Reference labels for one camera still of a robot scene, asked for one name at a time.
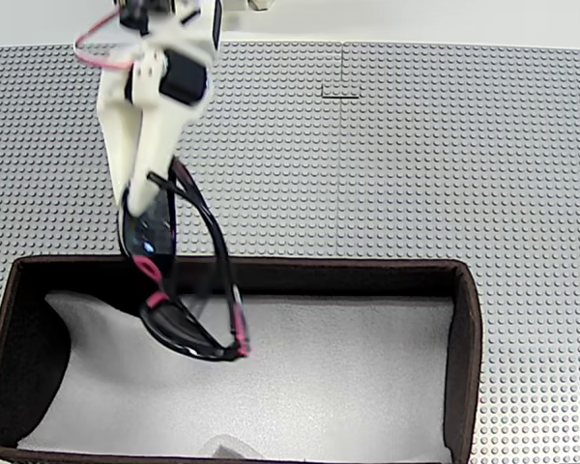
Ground large gray studded baseplate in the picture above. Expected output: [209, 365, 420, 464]
[336, 41, 580, 464]
[0, 41, 345, 464]

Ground dark brown fabric bin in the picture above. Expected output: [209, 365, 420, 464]
[0, 254, 484, 464]

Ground small gray studded plate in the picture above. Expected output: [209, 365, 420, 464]
[320, 83, 361, 101]

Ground white foam liner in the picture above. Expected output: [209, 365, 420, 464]
[16, 289, 454, 464]

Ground black glasses with pink accents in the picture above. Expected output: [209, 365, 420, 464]
[117, 157, 252, 363]

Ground pink and red cable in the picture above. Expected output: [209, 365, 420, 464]
[72, 9, 144, 72]

